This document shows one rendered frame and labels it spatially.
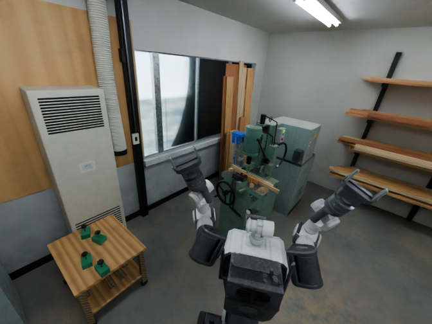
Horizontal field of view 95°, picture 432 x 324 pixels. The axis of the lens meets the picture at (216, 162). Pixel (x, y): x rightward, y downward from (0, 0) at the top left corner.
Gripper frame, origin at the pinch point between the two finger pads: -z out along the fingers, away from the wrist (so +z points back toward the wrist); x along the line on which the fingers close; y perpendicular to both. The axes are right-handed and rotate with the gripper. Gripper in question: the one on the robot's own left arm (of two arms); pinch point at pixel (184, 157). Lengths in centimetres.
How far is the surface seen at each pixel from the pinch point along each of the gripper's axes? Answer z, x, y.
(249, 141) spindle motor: 76, 65, -89
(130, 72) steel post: -9, -19, -171
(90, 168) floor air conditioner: 45, -89, -112
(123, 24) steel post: -49, -4, -173
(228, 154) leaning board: 177, 68, -211
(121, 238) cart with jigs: 100, -88, -65
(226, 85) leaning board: 68, 103, -241
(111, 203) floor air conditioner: 93, -97, -111
